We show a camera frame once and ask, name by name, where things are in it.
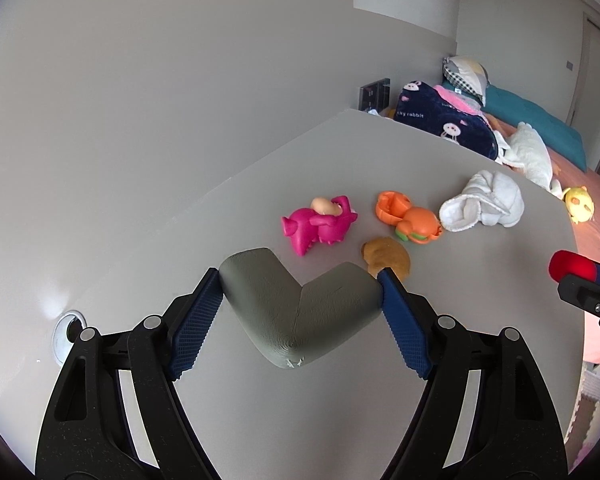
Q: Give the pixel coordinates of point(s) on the checkered pillow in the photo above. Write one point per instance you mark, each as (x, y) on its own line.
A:
(466, 74)

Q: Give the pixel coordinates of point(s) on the white goose plush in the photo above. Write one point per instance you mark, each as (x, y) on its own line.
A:
(526, 152)

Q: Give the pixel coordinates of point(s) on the white towel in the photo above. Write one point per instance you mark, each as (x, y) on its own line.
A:
(488, 198)

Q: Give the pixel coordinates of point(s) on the navy rabbit print blanket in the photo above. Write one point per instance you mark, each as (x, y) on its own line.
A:
(434, 110)

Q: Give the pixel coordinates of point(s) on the yellow chick plush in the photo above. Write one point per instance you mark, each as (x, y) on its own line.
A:
(579, 204)

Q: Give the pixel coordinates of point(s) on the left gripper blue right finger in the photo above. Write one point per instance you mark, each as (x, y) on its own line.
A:
(405, 326)

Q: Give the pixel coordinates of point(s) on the teal pillow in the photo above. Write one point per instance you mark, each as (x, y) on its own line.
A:
(557, 135)

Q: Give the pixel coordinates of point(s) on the desk cable grommet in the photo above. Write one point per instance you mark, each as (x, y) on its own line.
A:
(67, 329)

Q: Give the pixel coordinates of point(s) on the black wall socket panel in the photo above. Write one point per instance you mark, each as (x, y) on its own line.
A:
(375, 96)

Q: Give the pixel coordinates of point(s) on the pink rubber dinosaur toy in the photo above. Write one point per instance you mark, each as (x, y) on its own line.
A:
(325, 221)

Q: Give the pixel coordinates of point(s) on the orange plastic toy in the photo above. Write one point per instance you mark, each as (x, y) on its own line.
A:
(416, 224)

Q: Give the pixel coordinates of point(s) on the brown bear toy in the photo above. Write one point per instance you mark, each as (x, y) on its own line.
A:
(386, 253)

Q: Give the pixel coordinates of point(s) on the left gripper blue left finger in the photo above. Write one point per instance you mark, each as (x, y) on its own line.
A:
(190, 319)

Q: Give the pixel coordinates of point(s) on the grey foam corner guard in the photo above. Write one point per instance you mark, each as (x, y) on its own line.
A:
(294, 324)

